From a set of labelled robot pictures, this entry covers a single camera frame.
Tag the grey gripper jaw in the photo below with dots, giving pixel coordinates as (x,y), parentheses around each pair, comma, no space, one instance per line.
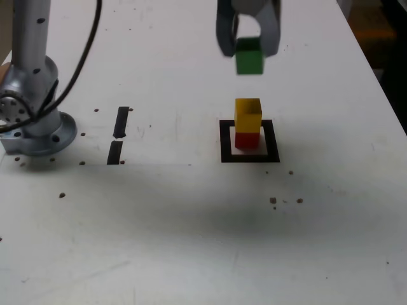
(271,31)
(224,31)

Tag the green cube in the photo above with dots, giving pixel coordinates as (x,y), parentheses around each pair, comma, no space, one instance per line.
(249,62)

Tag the yellow cube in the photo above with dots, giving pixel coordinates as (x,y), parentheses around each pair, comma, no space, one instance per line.
(248,120)

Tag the red cube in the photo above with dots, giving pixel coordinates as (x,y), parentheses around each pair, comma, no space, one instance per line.
(246,141)

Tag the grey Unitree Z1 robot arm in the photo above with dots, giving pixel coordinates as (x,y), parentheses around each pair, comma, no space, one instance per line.
(31,79)

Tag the black tape square outline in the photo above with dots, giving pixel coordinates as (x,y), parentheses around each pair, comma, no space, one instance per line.
(271,143)

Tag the black tape strip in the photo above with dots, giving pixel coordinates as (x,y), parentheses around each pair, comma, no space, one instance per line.
(122,122)

